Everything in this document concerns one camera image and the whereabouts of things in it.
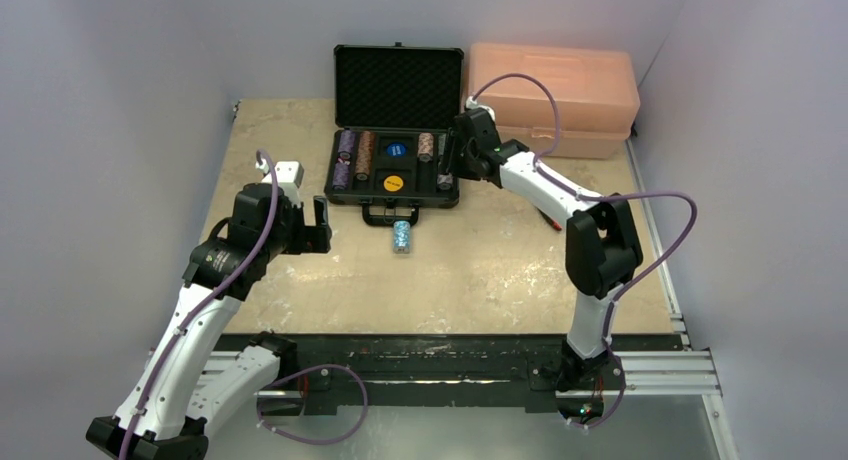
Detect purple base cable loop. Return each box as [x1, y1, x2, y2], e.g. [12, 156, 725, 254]
[256, 364, 370, 447]

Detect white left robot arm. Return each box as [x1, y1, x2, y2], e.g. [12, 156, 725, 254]
[85, 149, 332, 459]

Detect yellow big blind button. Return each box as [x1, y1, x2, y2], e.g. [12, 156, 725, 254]
[383, 175, 405, 192]

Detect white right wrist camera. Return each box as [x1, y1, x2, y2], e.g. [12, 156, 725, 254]
[464, 95, 496, 121]

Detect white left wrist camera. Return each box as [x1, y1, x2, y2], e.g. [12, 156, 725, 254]
[255, 160, 305, 208]

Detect purple chip stack lower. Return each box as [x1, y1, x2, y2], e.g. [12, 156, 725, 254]
[331, 161, 351, 190]

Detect purple chip stack upper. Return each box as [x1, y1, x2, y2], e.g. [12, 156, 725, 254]
[337, 129, 357, 161]

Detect brown chip stack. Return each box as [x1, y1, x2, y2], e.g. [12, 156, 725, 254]
[354, 158, 372, 181]

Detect red handled cutter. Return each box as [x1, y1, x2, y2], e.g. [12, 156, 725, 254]
[541, 212, 562, 232]

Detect pink poker chip stack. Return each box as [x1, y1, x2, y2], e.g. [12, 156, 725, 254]
[417, 132, 435, 163]

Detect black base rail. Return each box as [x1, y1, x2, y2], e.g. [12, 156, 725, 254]
[253, 334, 720, 420]

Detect grey green chip stack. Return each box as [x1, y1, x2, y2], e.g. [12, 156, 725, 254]
[437, 134, 447, 156]

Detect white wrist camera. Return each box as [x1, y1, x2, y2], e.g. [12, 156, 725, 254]
[255, 160, 305, 208]
[464, 95, 496, 121]

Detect light blue chip stack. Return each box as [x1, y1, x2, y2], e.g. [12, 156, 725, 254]
[392, 220, 411, 254]

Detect brown chip stack upright-facing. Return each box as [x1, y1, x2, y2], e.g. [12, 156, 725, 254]
[357, 131, 375, 166]

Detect black poker set case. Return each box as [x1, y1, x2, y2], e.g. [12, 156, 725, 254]
[324, 43, 465, 226]

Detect purple chip stack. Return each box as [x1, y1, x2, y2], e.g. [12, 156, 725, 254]
[337, 129, 357, 161]
[331, 161, 351, 190]

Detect translucent pink storage box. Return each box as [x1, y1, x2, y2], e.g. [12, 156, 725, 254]
[466, 43, 640, 159]

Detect pink blue chip stack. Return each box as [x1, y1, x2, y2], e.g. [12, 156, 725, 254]
[437, 174, 454, 191]

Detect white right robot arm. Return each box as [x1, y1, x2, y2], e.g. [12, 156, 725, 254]
[441, 107, 643, 390]

